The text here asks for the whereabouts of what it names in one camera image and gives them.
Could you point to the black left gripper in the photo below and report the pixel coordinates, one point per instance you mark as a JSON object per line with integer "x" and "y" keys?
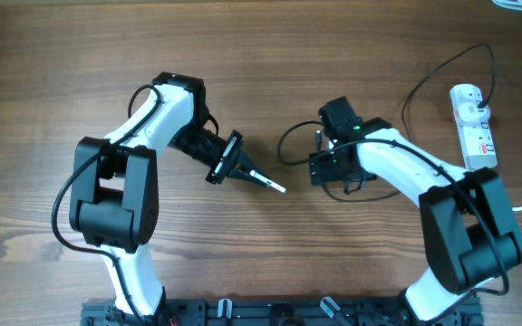
{"x": 225, "y": 159}

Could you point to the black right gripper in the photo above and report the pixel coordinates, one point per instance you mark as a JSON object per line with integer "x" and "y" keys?
{"x": 323, "y": 170}

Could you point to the cyan screen smartphone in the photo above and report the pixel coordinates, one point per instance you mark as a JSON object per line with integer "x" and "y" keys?
{"x": 267, "y": 181}

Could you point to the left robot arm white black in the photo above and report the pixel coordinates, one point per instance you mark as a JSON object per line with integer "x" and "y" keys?
{"x": 114, "y": 186}

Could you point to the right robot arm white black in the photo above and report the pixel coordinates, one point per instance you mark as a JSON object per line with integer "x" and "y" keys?
{"x": 471, "y": 234}

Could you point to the white charger plug adapter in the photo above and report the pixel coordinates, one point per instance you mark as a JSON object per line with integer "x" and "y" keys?
{"x": 468, "y": 113}

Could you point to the white power strip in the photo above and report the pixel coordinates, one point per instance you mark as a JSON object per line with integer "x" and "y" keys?
{"x": 476, "y": 142}

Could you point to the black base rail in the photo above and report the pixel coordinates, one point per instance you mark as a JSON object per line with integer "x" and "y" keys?
{"x": 364, "y": 311}

